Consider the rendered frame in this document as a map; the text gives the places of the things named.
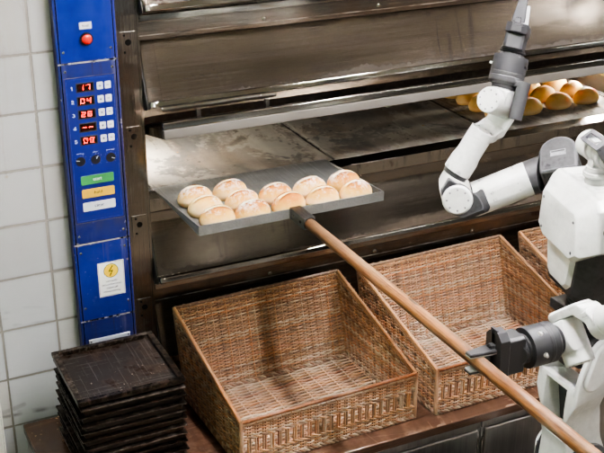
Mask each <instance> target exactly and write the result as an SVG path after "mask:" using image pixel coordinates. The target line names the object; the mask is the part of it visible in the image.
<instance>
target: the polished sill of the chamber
mask: <svg viewBox="0 0 604 453"><path fill-rule="evenodd" d="M587 129H594V130H596V131H598V132H604V114H601V115H596V116H590V117H586V118H580V119H575V120H565V121H559V122H554V123H548V124H544V125H538V126H533V127H527V128H522V129H512V130H507V132H506V133H505V135H504V136H503V138H499V139H497V140H496V141H495V142H493V143H490V144H489V146H488V147H487V148H486V150H485V151H484V152H485V153H488V152H492V151H498V150H503V149H508V148H514V147H523V146H528V145H533V144H538V143H543V142H547V141H548V140H550V139H552V138H558V137H567V138H573V137H578V136H579V135H580V134H581V133H582V132H583V131H584V130H587ZM462 139H463V138H460V139H454V140H449V141H443V142H438V143H432V144H428V145H422V146H417V147H407V148H401V149H396V150H390V151H386V152H380V153H375V154H369V155H359V156H354V157H349V158H343V159H338V160H332V161H329V162H330V163H333V164H335V165H337V166H339V167H341V168H342V169H344V170H350V171H353V172H355V173H356V174H357V175H362V174H367V173H376V172H382V171H386V170H392V169H397V168H402V167H407V166H412V165H418V164H427V163H432V162H438V161H442V160H448V159H449V157H450V155H451V154H452V152H453V151H454V150H455V149H456V148H457V146H458V145H459V143H460V142H461V140H462ZM149 207H150V212H155V211H160V210H165V209H171V207H170V206H169V205H168V204H167V203H166V202H165V201H164V200H163V199H162V198H161V197H160V196H159V194H158V193H157V192H156V191H149Z"/></svg>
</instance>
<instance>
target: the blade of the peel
mask: <svg viewBox="0 0 604 453"><path fill-rule="evenodd" d="M340 170H344V169H342V168H341V167H339V166H337V165H335V164H333V163H330V162H329V161H328V160H326V159H320V160H315V161H309V162H304V163H299V164H289V165H283V166H278V167H273V168H268V169H262V170H257V171H251V172H247V173H237V174H231V175H226V176H220V177H216V178H210V179H205V180H199V181H194V182H185V183H179V184H174V185H168V186H163V187H158V188H153V189H154V190H155V191H156V192H157V193H158V194H159V196H160V197H161V198H162V199H163V200H164V201H165V202H166V203H167V204H168V205H169V206H170V207H171V208H172V209H173V210H174V211H175V212H176V213H177V214H178V215H179V216H180V217H181V218H182V219H183V220H184V221H185V222H186V223H187V224H188V225H189V226H190V227H191V228H192V229H193V231H194V232H195V233H196V234H197V235H198V236H201V235H209V234H215V233H219V232H224V231H228V230H233V229H237V228H243V227H251V226H256V225H260V224H265V223H270V222H275V221H280V220H284V219H289V218H290V217H289V209H284V210H279V211H274V212H272V210H271V212H270V213H264V214H260V215H255V216H250V217H245V218H236V219H231V220H227V221H222V222H217V223H212V224H207V225H203V226H201V225H200V223H199V218H192V217H190V215H189V214H188V211H187V210H188V208H183V207H181V206H180V205H179V204H178V202H177V198H178V195H179V193H180V192H181V191H182V190H183V189H184V188H186V187H188V186H190V185H193V184H198V185H202V186H205V187H207V188H208V189H209V190H210V191H211V193H213V190H214V188H215V186H216V185H217V184H218V183H219V182H222V181H224V180H225V179H229V178H234V179H237V180H240V181H242V182H243V183H244V184H245V186H246V189H249V190H252V191H254V192H255V193H256V194H257V195H258V196H259V193H260V191H261V189H262V188H263V187H264V186H266V185H268V184H270V183H272V182H283V183H286V184H287V185H288V186H289V187H290V189H291V190H292V191H293V187H294V185H295V184H296V183H297V182H298V181H299V180H301V179H302V178H304V177H307V176H317V177H319V178H321V179H323V180H324V182H325V184H327V181H328V179H329V177H330V176H331V175H332V174H333V173H336V172H338V171H340ZM369 185H370V186H371V189H372V193H370V194H364V195H360V196H355V197H350V198H345V199H338V200H331V201H327V202H322V203H317V204H312V205H305V206H303V208H304V209H305V210H307V211H308V212H309V213H310V214H316V213H322V212H326V211H331V210H336V209H344V208H349V207H354V206H359V205H363V204H368V203H372V202H378V201H382V200H384V191H382V190H380V189H379V188H377V187H375V186H374V185H372V184H369ZM269 206H270V209H271V205H269Z"/></svg>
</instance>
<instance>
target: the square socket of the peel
mask: <svg viewBox="0 0 604 453"><path fill-rule="evenodd" d="M289 217H290V219H292V220H293V221H294V222H295V223H296V224H298V225H299V226H300V227H301V228H303V229H304V230H307V229H306V227H305V223H306V221H307V220H308V219H310V218H312V219H313V220H314V221H315V217H314V216H313V215H312V214H310V213H309V212H308V211H307V210H305V209H304V208H303V207H301V206H296V207H291V208H289Z"/></svg>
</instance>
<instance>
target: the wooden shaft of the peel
mask: <svg viewBox="0 0 604 453"><path fill-rule="evenodd" d="M305 227H306V229H307V230H309V231H310V232H311V233H312V234H313V235H315V236H316V237H317V238H318V239H320V240H321V241H322V242H323V243H324V244H326V245H327V246H328V247H330V248H331V249H332V250H333V251H334V252H336V253H337V254H338V255H339V256H341V257H342V258H343V259H344V260H345V261H346V262H347V263H348V264H349V265H351V266H352V267H353V268H354V269H355V270H357V271H358V272H359V273H360V274H362V275H363V276H364V277H365V278H366V279H368V280H369V281H370V282H371V283H373V284H374V285H375V286H376V287H377V288H379V289H380V290H381V291H382V292H384V293H385V294H386V295H387V296H388V297H390V298H391V299H392V300H393V301H395V302H396V303H397V305H399V306H400V307H401V308H402V309H403V310H405V311H406V312H407V313H408V314H409V315H411V316H412V317H413V318H414V319H416V320H417V321H418V322H419V323H420V324H422V325H423V326H424V327H425V328H427V329H428V330H429V331H430V332H431V333H433V334H434V335H435V336H436V337H438V338H439V339H440V340H441V341H442V342H444V343H445V344H446V345H447V346H449V347H450V349H451V350H453V351H454V352H455V353H456V354H457V355H459V356H460V357H461V358H462V359H463V360H465V361H466V362H467V363H468V364H470V365H471V366H472V367H473V368H474V369H476V370H477V371H478V372H479V373H481V374H482V375H483V376H484V377H485V378H487V379H488V380H489V381H490V382H492V383H493V384H494V385H495V386H497V387H498V388H499V389H500V390H501V391H503V393H504V394H505V395H507V396H508V397H509V398H510V399H512V400H513V401H514V402H515V403H516V404H518V405H519V406H520V407H521V408H523V409H524V410H525V411H526V412H527V413H529V414H530V415H531V416H532V417H534V418H535V419H536V420H537V421H538V422H540V423H541V424H542V425H543V426H545V427H546V428H547V429H548V430H549V431H551V432H552V433H553V434H554V435H555V436H556V437H557V438H558V439H560V440H561V441H562V442H563V443H564V444H566V445H567V446H568V447H569V448H570V449H572V450H573V451H574V452H575V453H602V452H601V451H599V450H598V449H597V448H595V447H594V446H593V445H592V444H590V443H589V442H588V441H587V440H586V439H585V438H584V437H582V436H581V435H580V434H579V433H578V432H576V431H575V430H574V429H572V428H571V427H570V426H569V425H567V424H566V423H565V422H563V421H562V420H561V419H560V418H558V417H557V416H556V415H555V414H554V413H552V412H551V411H550V410H548V409H547V408H546V407H545V406H543V405H542V404H541V403H540V402H539V401H538V400H537V399H536V398H534V397H533V396H532V395H530V394H529V393H528V392H527V391H525V390H524V389H523V388H522V387H520V386H519V385H518V384H516V383H515V382H514V381H513V380H512V379H510V378H509V377H508V376H506V375H505V374H504V373H503V372H501V371H500V370H499V369H498V368H496V367H495V366H494V365H493V364H492V363H491V362H490V361H489V360H487V359H486V358H485V357H482V358H476V359H469V358H468V357H467V356H466V351H470V350H472V349H473V348H472V347H471V346H469V345H468V344H467V343H466V342H464V341H463V340H462V339H461V338H459V337H458V336H457V335H456V334H454V333H453V332H452V331H450V330H449V329H448V327H447V326H445V325H444V324H443V323H441V322H440V321H439V320H438V319H436V318H435V317H434V316H433V315H431V314H430V313H429V312H427V311H426V310H425V309H424V308H423V307H421V306H420V305H419V304H417V303H416V302H415V301H414V300H412V299H411V298H410V297H408V296H407V295H406V294H405V293H404V292H403V291H402V290H401V289H399V288H398V287H397V286H396V285H394V284H393V283H392V282H391V281H389V280H388V279H387V278H385V277H384V276H383V275H382V274H381V273H379V272H378V271H377V270H375V269H374V268H373V267H372V266H370V265H369V264H368V263H367V262H365V261H364V260H363V259H361V258H360V257H359V256H358V255H357V254H356V253H355V252H353V251H352V250H351V249H350V248H349V247H347V246H346V245H345V244H343V243H342V242H341V241H340V240H338V239H337V238H336V237H335V236H334V235H332V234H331V233H330V232H328V231H327V230H326V229H325V228H323V227H322V226H321V225H319V224H318V223H317V222H316V221H314V220H313V219H312V218H310V219H308V220H307V221H306V223H305Z"/></svg>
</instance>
